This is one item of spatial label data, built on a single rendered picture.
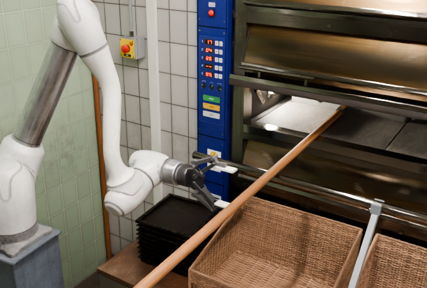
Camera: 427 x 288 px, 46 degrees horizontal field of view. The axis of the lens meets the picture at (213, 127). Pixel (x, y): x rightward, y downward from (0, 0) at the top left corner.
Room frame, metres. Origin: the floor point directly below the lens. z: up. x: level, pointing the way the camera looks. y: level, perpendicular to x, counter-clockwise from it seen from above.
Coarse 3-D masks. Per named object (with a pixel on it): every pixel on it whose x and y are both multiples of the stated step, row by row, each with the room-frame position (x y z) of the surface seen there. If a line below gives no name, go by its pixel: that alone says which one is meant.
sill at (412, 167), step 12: (252, 132) 2.09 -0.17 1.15; (264, 132) 2.06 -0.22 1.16; (276, 132) 2.03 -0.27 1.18; (288, 132) 2.01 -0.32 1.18; (300, 132) 2.02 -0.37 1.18; (312, 144) 1.94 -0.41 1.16; (324, 144) 1.91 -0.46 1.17; (336, 144) 1.89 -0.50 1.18; (348, 144) 1.89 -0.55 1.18; (348, 156) 1.85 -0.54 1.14; (360, 156) 1.83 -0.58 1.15; (372, 156) 1.80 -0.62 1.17; (384, 156) 1.78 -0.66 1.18; (396, 156) 1.77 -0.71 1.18; (408, 156) 1.77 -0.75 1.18; (408, 168) 1.73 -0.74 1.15; (420, 168) 1.71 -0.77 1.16
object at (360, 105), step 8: (232, 80) 1.98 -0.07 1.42; (240, 80) 1.96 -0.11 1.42; (256, 88) 1.92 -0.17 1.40; (264, 88) 1.90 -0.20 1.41; (272, 88) 1.88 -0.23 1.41; (280, 88) 1.87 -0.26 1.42; (296, 96) 1.83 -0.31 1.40; (304, 96) 1.81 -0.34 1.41; (312, 96) 1.79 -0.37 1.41; (320, 96) 1.78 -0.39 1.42; (328, 96) 1.76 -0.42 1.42; (344, 104) 1.73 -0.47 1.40; (352, 104) 1.71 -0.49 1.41; (360, 104) 1.70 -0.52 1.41; (368, 104) 1.68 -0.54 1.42; (376, 104) 1.67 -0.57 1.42; (384, 112) 1.65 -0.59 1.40; (392, 112) 1.64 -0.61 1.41; (400, 112) 1.62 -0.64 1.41; (408, 112) 1.61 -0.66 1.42; (416, 112) 1.60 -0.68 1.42; (424, 120) 1.58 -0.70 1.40
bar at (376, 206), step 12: (192, 156) 1.81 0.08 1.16; (204, 156) 1.78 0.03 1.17; (240, 168) 1.69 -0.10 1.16; (252, 168) 1.67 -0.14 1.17; (276, 180) 1.61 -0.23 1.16; (288, 180) 1.59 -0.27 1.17; (300, 180) 1.58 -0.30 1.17; (324, 192) 1.52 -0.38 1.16; (336, 192) 1.50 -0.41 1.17; (360, 204) 1.45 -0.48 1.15; (372, 204) 1.42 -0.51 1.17; (384, 204) 1.42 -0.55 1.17; (372, 216) 1.41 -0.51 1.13; (408, 216) 1.37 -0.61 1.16; (420, 216) 1.35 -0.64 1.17; (372, 228) 1.38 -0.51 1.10; (360, 252) 1.34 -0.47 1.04; (360, 264) 1.31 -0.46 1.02
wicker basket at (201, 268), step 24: (240, 216) 2.02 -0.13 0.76; (264, 216) 1.98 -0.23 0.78; (288, 216) 1.93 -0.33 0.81; (312, 216) 1.89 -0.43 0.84; (216, 240) 1.83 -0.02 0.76; (240, 240) 2.00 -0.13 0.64; (288, 240) 1.90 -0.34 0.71; (312, 240) 1.85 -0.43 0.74; (336, 240) 1.81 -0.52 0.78; (360, 240) 1.77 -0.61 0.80; (192, 264) 1.69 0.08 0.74; (216, 264) 1.84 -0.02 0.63; (240, 264) 1.89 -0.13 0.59; (288, 264) 1.87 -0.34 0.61; (336, 264) 1.78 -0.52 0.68
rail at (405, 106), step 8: (248, 80) 1.94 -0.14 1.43; (256, 80) 1.93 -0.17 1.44; (264, 80) 1.91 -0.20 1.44; (288, 88) 1.85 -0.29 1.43; (296, 88) 1.83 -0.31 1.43; (304, 88) 1.82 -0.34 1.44; (312, 88) 1.80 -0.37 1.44; (320, 88) 1.80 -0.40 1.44; (336, 96) 1.75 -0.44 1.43; (344, 96) 1.73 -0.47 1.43; (352, 96) 1.72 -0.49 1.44; (360, 96) 1.71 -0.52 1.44; (384, 104) 1.66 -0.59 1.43; (392, 104) 1.64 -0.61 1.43; (400, 104) 1.63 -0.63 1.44; (408, 104) 1.62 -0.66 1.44; (424, 112) 1.59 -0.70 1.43
